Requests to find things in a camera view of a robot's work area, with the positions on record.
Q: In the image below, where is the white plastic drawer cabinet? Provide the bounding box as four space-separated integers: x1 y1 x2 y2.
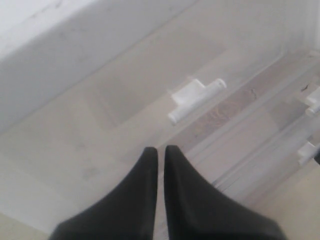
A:
0 0 320 240

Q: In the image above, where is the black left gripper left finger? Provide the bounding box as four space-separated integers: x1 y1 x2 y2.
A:
49 147 158 240

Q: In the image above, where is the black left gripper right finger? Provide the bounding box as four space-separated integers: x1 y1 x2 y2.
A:
164 145 283 240

